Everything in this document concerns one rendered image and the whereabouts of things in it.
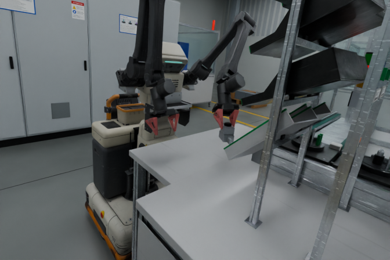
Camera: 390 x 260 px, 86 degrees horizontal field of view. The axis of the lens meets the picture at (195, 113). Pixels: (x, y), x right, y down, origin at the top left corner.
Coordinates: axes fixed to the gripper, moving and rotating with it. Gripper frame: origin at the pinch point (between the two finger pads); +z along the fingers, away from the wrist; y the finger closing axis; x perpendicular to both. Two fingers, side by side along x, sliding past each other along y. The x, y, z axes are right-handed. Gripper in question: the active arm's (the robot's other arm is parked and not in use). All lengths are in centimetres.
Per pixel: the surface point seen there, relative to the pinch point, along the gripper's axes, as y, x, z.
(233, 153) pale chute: -2.0, -8.3, 13.0
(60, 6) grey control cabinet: -154, 131, -209
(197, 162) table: -8.5, 19.7, 9.8
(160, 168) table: -25.3, 16.4, 13.0
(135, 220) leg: -36, 52, 33
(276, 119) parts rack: 1.7, -30.3, 10.2
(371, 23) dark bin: 27, -44, -13
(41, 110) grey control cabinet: -178, 207, -100
